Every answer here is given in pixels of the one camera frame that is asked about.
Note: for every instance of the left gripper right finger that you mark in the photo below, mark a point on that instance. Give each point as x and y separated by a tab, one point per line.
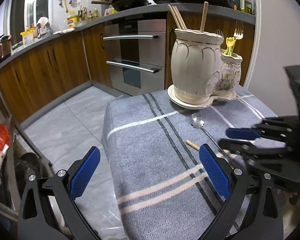
263	216

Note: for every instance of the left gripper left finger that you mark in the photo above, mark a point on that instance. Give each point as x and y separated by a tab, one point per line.
36	219

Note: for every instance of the wooden kitchen cabinets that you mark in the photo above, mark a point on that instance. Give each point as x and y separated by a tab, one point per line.
41	75

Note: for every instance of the yellow green tulip utensil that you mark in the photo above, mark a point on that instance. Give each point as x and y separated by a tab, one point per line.
229	48

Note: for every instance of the blue striped tablecloth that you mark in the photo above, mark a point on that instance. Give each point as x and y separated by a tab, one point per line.
161	187

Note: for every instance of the wooden chopstick in holder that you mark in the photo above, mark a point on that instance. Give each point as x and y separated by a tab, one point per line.
204	16

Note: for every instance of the silver flower spoon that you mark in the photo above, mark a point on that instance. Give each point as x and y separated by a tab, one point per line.
197	122

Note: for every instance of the stainless steel oven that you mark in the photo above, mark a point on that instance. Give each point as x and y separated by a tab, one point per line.
136	55

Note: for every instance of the grey kitchen countertop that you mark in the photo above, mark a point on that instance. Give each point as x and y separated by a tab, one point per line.
213	10

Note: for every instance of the metal storage rack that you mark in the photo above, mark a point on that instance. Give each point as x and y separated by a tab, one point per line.
11	213

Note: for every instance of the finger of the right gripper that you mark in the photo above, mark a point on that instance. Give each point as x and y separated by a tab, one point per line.
242	133
240	146

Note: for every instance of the yellow oil bottle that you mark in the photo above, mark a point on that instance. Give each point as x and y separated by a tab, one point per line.
72	19

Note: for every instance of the black frying pan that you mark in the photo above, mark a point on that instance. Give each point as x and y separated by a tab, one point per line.
121	5

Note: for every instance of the gold metal fork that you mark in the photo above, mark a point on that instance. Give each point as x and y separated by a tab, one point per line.
238	33

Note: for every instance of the cream ceramic utensil holder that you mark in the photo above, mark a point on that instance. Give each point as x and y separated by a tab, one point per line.
201	70

